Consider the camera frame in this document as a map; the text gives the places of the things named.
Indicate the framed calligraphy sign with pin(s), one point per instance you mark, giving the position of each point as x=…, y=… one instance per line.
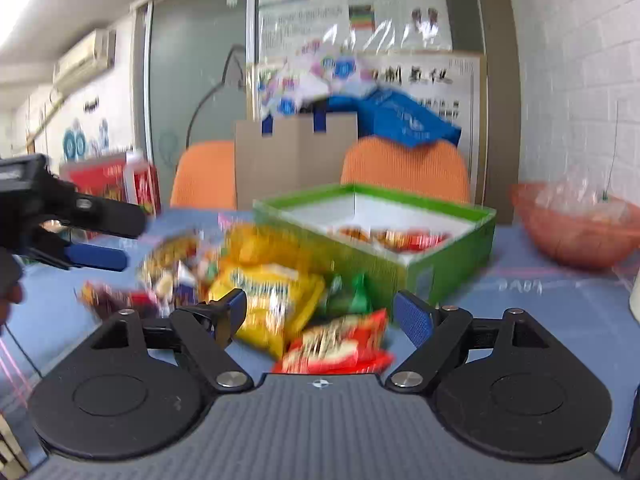
x=465, y=105

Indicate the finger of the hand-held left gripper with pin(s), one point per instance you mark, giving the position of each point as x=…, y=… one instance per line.
x=100, y=257
x=112, y=217

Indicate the clear biscuit packet brown label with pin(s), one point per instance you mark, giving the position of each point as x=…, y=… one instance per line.
x=175, y=265

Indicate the clear plastic wrapper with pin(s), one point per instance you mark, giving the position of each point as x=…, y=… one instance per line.
x=575, y=195

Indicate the dark red snack packet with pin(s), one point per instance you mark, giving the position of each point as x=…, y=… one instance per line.
x=115, y=300

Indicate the wall poster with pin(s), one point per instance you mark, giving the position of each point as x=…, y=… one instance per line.
x=310, y=5

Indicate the pink plastic bowl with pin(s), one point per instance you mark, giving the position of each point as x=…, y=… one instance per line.
x=575, y=240

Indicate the frosted glass door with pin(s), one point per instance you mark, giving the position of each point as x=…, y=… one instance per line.
x=200, y=60

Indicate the green cardboard box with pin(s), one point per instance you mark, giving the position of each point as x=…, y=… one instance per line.
x=440, y=255

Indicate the person's left hand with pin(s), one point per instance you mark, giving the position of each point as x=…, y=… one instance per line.
x=9, y=302

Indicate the plain yellow snack packet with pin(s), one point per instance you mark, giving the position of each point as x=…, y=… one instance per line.
x=270, y=247

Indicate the red gift box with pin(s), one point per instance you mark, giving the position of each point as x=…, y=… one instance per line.
x=100, y=180

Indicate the white air conditioner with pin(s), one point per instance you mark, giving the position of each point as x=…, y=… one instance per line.
x=82, y=60

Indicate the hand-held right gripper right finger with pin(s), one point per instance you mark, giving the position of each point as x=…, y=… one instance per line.
x=412, y=317

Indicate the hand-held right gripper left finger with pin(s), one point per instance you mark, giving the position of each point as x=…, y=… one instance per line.
x=234, y=307

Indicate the floral cloth bag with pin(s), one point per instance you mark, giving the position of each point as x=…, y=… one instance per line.
x=320, y=72

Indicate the blue plastic bag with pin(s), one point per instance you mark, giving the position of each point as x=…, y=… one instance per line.
x=400, y=115

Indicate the orange chair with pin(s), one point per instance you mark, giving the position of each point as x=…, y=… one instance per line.
x=405, y=167
x=205, y=175

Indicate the blue wall decal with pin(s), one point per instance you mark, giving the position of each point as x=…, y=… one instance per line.
x=75, y=142

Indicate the orange chair back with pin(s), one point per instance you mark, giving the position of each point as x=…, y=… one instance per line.
x=405, y=167

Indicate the small red snack packet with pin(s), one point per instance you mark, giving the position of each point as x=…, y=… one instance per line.
x=400, y=240

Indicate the green snack packet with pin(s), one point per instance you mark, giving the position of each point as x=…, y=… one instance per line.
x=350, y=297

